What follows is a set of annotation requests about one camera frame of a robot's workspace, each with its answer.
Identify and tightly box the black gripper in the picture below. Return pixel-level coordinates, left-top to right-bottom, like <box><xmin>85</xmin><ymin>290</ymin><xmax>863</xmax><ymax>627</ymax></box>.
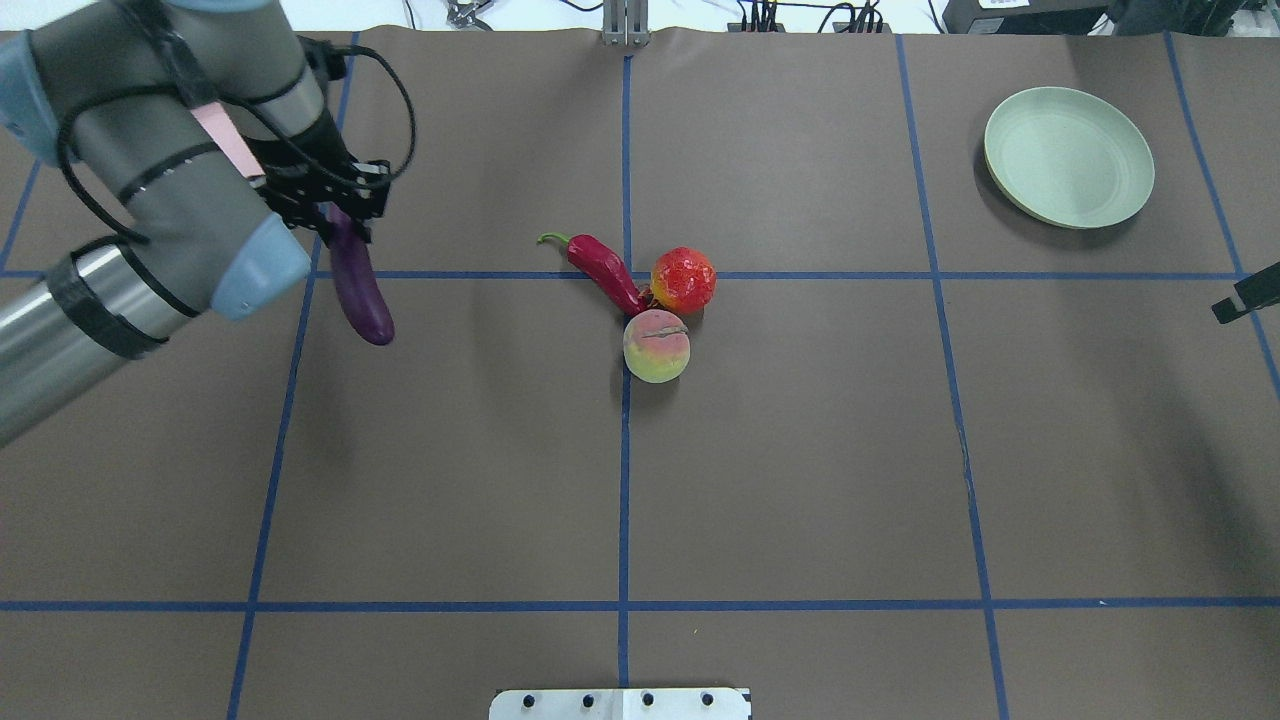
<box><xmin>250</xmin><ymin>105</ymin><xmax>393</xmax><ymax>243</ymax></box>

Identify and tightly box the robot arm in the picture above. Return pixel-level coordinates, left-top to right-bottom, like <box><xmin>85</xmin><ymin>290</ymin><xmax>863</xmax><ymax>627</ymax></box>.
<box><xmin>3</xmin><ymin>1</ymin><xmax>401</xmax><ymax>445</ymax></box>

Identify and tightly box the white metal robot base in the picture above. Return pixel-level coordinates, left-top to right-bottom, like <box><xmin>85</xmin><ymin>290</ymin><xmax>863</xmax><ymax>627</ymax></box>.
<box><xmin>488</xmin><ymin>687</ymin><xmax>753</xmax><ymax>719</ymax></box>

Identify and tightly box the red toy chili pepper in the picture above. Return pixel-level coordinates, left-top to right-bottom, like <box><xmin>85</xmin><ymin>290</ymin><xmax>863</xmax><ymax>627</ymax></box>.
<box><xmin>538</xmin><ymin>233</ymin><xmax>650</xmax><ymax>318</ymax></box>

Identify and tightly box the light green plate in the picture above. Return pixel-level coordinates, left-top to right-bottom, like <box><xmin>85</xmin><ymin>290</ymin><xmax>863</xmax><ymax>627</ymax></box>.
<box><xmin>982</xmin><ymin>86</ymin><xmax>1156</xmax><ymax>231</ymax></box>

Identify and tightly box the purple toy eggplant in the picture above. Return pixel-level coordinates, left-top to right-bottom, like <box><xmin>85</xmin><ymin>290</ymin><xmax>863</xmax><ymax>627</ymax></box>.
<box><xmin>326</xmin><ymin>205</ymin><xmax>396</xmax><ymax>346</ymax></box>

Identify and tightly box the red orange toy pomegranate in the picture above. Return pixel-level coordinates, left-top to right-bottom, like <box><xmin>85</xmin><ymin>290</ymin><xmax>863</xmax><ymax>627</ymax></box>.
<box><xmin>650</xmin><ymin>246</ymin><xmax>718</xmax><ymax>315</ymax></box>

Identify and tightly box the toy peach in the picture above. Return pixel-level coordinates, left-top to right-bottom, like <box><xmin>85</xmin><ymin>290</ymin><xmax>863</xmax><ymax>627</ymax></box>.
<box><xmin>622</xmin><ymin>309</ymin><xmax>691</xmax><ymax>384</ymax></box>

